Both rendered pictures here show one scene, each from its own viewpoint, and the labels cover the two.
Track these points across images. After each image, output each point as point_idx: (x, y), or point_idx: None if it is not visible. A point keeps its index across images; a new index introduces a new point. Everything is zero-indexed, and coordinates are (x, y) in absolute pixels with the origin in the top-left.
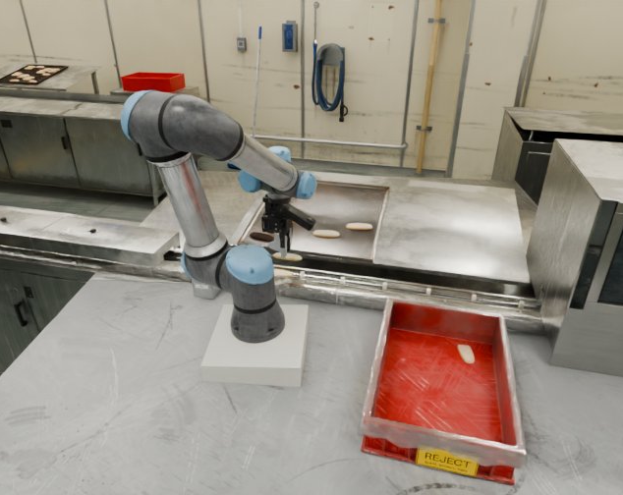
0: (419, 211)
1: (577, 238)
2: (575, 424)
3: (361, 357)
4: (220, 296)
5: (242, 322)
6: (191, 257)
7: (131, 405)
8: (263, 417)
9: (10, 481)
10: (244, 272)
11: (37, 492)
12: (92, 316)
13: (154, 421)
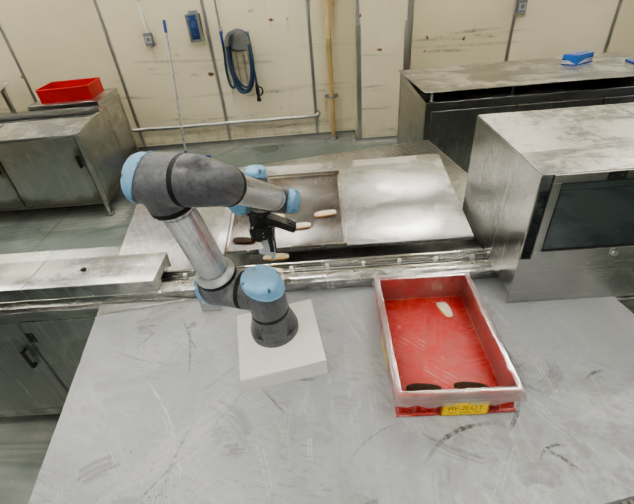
0: (369, 189)
1: (520, 204)
2: (540, 348)
3: (365, 332)
4: None
5: (265, 333)
6: (207, 289)
7: (189, 431)
8: (308, 410)
9: None
10: (262, 294)
11: None
12: (116, 354)
13: (217, 440)
